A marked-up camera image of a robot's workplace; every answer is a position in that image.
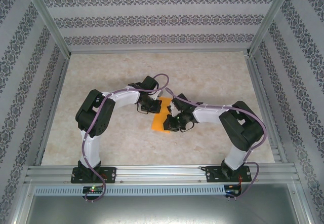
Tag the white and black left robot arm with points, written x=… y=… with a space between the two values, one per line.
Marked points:
x=95 y=112

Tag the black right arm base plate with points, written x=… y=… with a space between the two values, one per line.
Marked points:
x=211 y=174

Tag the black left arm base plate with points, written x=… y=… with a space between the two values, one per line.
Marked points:
x=111 y=174

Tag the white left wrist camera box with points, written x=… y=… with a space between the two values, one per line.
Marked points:
x=159 y=94

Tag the small circuit board blue light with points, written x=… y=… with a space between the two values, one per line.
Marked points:
x=231 y=190

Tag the aluminium mounting rail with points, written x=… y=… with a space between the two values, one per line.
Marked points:
x=162 y=173

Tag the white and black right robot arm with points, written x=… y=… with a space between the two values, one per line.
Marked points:
x=240 y=125

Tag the grey metal sheet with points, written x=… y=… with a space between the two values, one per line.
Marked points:
x=162 y=211

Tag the aluminium side rail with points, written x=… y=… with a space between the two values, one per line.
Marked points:
x=57 y=99
x=256 y=82

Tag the small circuit board green light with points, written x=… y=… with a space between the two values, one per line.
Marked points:
x=92 y=189

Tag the aluminium frame post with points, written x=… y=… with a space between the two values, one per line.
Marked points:
x=48 y=18
x=270 y=18

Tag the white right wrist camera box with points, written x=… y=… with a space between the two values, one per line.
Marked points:
x=173 y=108

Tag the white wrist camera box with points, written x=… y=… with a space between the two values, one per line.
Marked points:
x=173 y=108
x=159 y=94

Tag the orange paper sheet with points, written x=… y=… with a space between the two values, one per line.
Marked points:
x=158 y=122

